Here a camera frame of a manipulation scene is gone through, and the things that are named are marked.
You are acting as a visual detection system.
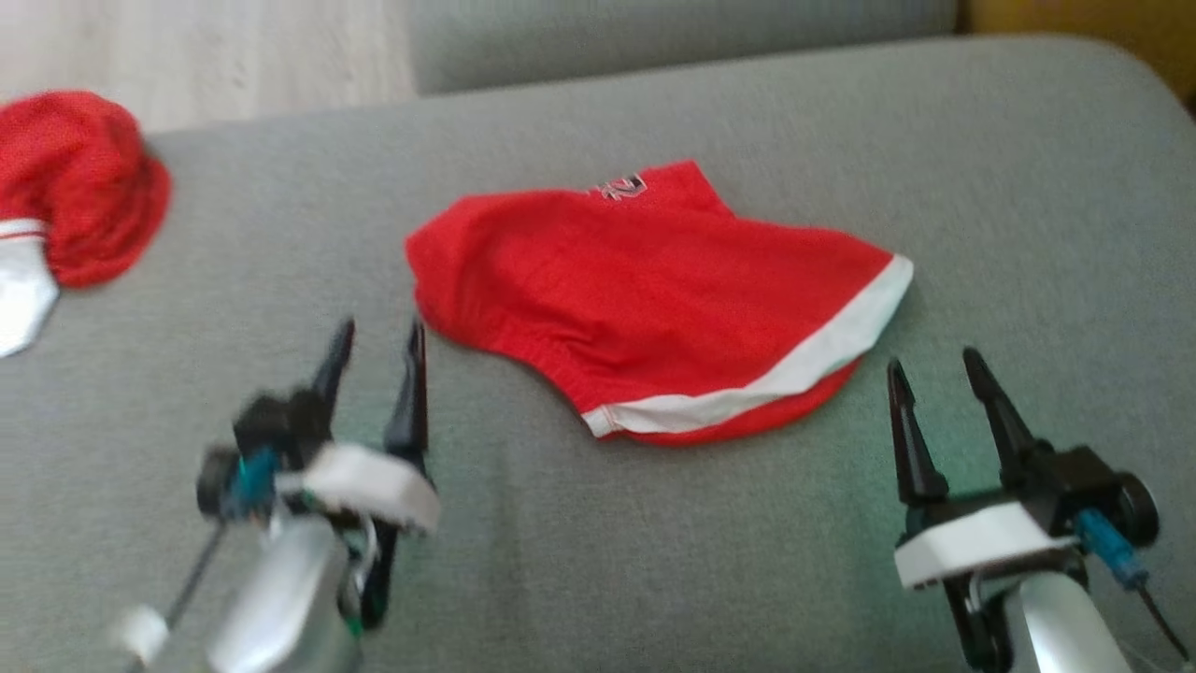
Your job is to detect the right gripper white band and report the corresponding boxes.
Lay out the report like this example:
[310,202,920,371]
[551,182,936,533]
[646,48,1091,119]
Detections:
[888,348,1161,594]

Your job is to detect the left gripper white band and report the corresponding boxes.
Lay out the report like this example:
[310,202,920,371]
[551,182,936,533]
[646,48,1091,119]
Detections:
[196,318,442,537]

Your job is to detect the red shorts with white trim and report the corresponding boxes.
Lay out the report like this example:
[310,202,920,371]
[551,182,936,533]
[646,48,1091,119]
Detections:
[404,159,915,446]

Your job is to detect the red shirt with white collar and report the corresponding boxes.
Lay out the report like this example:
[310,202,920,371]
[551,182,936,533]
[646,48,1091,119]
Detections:
[0,90,173,360]

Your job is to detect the large grey sofa seat cushion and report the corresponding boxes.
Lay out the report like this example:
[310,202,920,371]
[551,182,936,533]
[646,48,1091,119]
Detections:
[0,36,1196,673]

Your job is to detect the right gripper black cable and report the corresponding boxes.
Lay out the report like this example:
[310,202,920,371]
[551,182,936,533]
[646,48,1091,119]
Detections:
[1075,509,1193,663]

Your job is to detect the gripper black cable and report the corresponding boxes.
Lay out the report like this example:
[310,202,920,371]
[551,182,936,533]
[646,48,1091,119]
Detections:
[1075,509,1193,663]
[126,519,230,673]

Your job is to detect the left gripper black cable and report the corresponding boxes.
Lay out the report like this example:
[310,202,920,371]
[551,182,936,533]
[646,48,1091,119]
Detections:
[126,519,230,673]

